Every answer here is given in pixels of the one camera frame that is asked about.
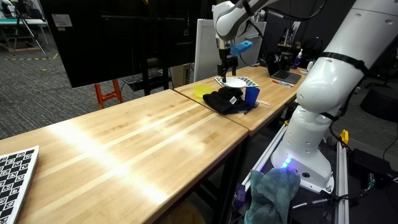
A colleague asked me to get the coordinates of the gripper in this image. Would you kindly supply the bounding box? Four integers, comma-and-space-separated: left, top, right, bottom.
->
217, 48, 239, 83

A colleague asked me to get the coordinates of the black towel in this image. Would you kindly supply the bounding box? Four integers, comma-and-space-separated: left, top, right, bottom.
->
203, 86, 253, 115

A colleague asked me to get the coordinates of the teal towel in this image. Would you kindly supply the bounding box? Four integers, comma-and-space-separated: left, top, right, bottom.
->
244, 168, 301, 224

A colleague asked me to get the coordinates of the white plate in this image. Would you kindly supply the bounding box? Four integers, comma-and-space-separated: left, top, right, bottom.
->
221, 77, 247, 89

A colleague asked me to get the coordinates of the small checkered calibration board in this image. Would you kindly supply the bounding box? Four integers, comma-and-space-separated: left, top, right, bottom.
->
214, 76, 259, 89

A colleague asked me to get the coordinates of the white panel board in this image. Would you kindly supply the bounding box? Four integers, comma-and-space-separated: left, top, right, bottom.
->
193, 19, 267, 83

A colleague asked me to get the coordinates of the yellow bowl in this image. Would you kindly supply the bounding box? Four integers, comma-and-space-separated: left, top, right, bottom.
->
193, 84, 214, 99

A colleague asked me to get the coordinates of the blue cup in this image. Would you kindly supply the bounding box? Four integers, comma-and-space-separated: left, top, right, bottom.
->
244, 86, 260, 106

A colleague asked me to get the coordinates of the black fork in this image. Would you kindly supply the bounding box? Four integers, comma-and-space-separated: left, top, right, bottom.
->
243, 101, 260, 115

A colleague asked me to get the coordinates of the cardboard box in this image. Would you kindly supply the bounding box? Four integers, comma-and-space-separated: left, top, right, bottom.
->
172, 63, 191, 89

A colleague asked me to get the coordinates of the laptop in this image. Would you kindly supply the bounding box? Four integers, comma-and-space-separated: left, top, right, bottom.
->
266, 58, 302, 85

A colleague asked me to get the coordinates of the pump bottle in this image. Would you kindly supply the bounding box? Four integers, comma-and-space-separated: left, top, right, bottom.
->
293, 49, 303, 70

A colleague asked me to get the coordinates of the black keyboard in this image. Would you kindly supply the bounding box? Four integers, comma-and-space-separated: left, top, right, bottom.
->
123, 70, 164, 85

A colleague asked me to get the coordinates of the large black screen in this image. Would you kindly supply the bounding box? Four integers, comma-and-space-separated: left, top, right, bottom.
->
39, 0, 215, 89

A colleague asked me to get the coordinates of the purple clamp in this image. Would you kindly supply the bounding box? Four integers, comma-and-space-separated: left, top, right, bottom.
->
235, 183, 247, 206

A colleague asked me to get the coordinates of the orange stool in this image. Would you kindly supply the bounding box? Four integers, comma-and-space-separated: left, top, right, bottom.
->
95, 79, 124, 110

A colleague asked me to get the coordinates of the black round seat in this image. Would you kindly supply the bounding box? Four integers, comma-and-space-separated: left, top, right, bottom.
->
360, 87, 398, 123

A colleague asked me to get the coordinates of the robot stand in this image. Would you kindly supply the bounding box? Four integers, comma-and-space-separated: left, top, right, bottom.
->
229, 122, 398, 224

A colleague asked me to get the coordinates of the black power brick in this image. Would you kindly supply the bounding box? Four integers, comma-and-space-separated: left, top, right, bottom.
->
349, 148, 393, 180

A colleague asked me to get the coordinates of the white table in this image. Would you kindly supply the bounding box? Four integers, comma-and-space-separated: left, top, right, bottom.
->
0, 18, 49, 44

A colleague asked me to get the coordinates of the large checkered calibration board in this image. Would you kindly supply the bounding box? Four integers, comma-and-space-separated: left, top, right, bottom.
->
0, 145, 40, 224

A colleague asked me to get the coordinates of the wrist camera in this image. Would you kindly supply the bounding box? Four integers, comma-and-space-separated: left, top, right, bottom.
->
230, 40, 253, 57

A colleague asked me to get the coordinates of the camera on tripod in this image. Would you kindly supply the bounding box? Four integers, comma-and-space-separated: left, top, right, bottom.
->
11, 4, 48, 59

